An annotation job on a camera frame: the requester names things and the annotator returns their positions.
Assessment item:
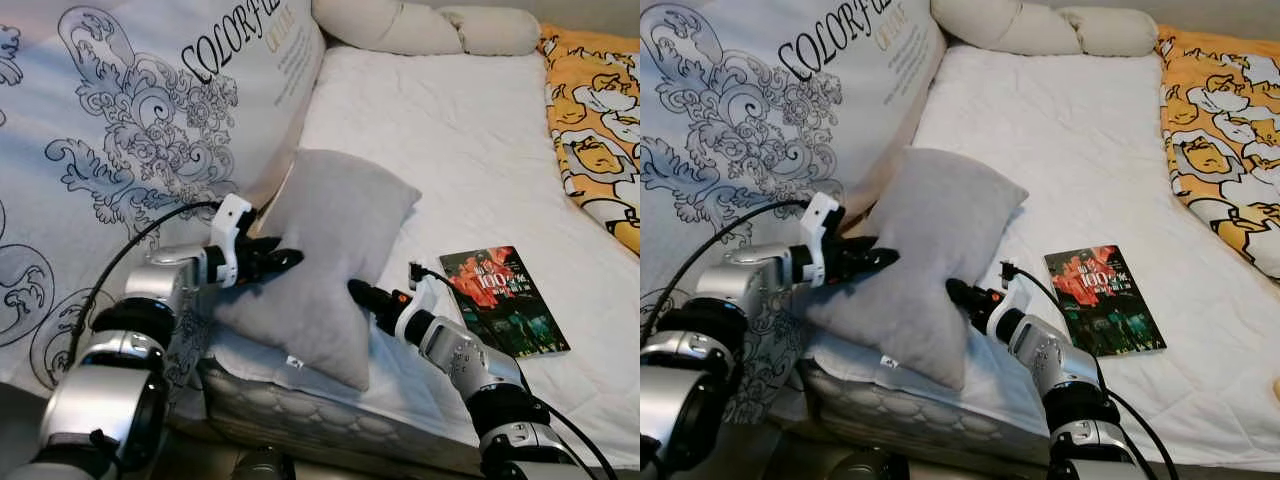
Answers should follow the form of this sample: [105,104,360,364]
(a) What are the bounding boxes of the yellow cartoon egg quilt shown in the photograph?
[1155,25,1280,281]
[538,25,641,256]

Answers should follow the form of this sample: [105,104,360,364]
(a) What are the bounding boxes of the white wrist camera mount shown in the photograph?
[990,275,1036,346]
[208,194,256,291]
[798,193,843,289]
[393,275,441,346]

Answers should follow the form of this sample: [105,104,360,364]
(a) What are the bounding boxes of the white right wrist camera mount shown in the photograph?
[990,275,1036,346]
[393,275,441,346]

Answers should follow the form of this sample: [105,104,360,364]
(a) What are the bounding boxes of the red green paperback book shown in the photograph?
[438,245,571,359]
[1044,245,1167,359]

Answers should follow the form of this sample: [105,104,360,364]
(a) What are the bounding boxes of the white scroll print cushion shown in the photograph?
[0,0,326,401]
[640,0,946,421]

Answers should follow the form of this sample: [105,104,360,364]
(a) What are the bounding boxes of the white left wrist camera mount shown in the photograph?
[798,193,843,289]
[208,194,256,291]

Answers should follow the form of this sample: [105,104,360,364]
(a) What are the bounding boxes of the dark left robot leg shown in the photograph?
[235,448,293,480]
[833,448,893,480]

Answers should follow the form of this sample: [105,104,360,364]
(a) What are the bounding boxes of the white quilted mattress pad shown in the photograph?
[810,42,1280,466]
[205,45,641,471]

